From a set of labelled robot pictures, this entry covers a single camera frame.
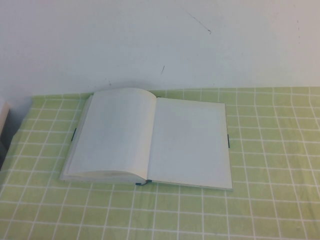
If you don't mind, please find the hardcover textbook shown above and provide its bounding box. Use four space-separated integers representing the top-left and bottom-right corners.
58 87 234 192

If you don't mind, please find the green white checked tablecloth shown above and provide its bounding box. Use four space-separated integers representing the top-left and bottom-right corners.
0 86 320 240

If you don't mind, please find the beige box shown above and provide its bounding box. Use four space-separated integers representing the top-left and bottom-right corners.
0 101 11 151

